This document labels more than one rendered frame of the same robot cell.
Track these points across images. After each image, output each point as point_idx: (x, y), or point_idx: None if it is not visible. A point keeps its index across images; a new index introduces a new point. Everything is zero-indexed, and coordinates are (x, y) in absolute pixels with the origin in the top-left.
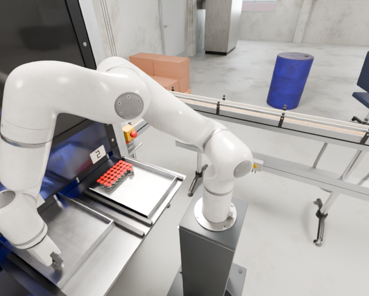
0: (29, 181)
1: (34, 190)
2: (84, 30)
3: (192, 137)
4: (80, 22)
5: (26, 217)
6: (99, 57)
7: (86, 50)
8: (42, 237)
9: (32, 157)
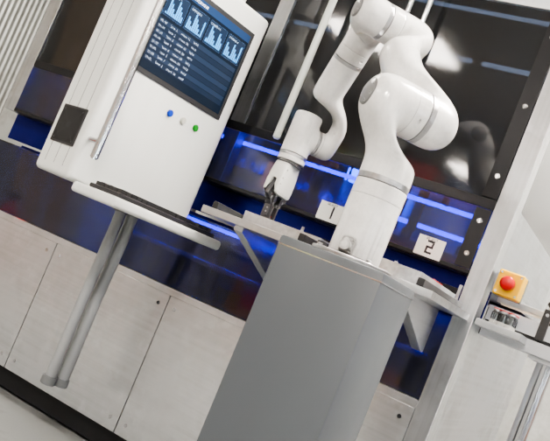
0: (320, 86)
1: (327, 142)
2: (536, 94)
3: (384, 66)
4: (538, 84)
5: (300, 129)
6: (534, 129)
7: (523, 114)
8: (286, 157)
9: (331, 65)
